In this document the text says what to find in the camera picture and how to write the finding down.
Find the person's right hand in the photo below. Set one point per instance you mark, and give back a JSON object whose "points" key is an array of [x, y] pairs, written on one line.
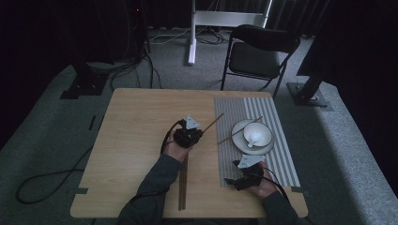
{"points": [[266, 187]]}

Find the black folding chair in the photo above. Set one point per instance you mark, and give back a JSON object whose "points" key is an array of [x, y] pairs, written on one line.
{"points": [[256, 56]]}

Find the white desk frame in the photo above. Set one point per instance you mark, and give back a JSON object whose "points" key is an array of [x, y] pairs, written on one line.
{"points": [[225, 18]]}

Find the dark cabinet with red light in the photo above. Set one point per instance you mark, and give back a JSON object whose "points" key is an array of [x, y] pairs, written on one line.
{"points": [[136, 28]]}

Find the white ceramic spoon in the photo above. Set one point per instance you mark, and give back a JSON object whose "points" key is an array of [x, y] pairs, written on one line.
{"points": [[254, 139]]}

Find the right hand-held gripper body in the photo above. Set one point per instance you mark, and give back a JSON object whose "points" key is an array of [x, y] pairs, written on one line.
{"points": [[250, 179]]}

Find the grey striped placemat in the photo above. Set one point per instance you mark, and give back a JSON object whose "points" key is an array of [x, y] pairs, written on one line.
{"points": [[231, 109]]}

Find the black tape strip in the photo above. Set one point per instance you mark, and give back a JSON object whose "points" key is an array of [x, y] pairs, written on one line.
{"points": [[92, 122]]}

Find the black stand with base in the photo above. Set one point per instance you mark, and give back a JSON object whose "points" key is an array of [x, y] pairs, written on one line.
{"points": [[84, 84], [308, 93]]}

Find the person's left hand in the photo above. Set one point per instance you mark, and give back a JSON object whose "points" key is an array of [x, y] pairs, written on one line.
{"points": [[176, 151]]}

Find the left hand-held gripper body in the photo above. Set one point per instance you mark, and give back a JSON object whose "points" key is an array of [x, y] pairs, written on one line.
{"points": [[186, 137]]}

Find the white round plate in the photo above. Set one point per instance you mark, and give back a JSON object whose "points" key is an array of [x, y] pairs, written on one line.
{"points": [[239, 142]]}

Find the dark curtain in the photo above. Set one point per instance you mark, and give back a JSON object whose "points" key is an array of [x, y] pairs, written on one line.
{"points": [[300, 15]]}

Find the grey tape piece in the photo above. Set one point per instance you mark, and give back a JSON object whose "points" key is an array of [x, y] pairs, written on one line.
{"points": [[80, 191], [300, 190]]}

